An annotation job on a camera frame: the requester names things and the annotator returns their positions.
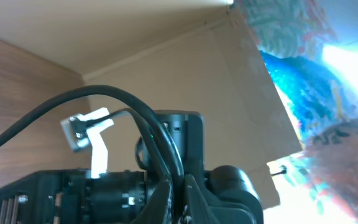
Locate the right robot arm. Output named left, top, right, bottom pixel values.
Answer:
left=0, top=108, right=264, bottom=223

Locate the cardboard box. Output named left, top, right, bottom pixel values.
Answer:
left=85, top=7, right=301, bottom=208

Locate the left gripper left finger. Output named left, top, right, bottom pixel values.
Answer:
left=140, top=177, right=173, bottom=224

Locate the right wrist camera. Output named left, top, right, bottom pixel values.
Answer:
left=60, top=108, right=114, bottom=179

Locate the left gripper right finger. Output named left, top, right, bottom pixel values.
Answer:
left=184, top=174, right=211, bottom=224

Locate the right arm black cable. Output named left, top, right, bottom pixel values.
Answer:
left=0, top=84, right=185, bottom=190

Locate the colourful fabric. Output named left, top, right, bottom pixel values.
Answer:
left=236, top=0, right=358, bottom=223

